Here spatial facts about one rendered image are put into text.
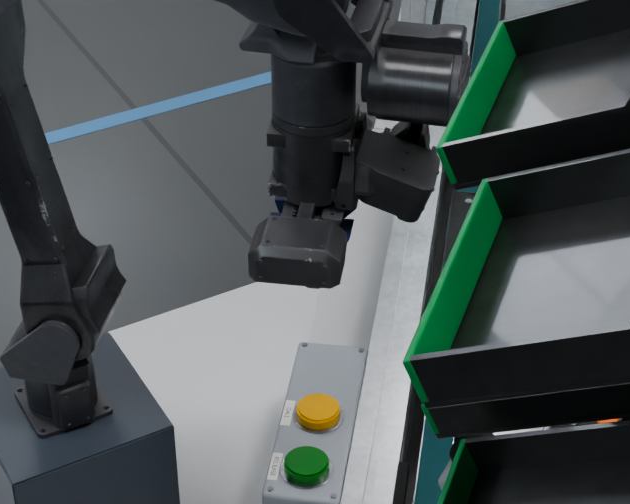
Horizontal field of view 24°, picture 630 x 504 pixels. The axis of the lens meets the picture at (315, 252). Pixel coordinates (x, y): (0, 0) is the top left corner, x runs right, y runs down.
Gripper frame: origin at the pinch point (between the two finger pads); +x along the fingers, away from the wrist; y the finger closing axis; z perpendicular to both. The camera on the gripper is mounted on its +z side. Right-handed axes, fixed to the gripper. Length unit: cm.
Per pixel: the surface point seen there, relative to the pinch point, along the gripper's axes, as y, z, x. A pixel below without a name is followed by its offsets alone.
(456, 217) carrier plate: 46, 9, 29
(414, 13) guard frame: 87, 0, 26
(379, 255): 52, 0, 40
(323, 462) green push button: 6.3, -0.2, 28.3
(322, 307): 41, -5, 40
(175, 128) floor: 209, -67, 126
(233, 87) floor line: 230, -56, 126
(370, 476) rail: 7.0, 3.9, 30.2
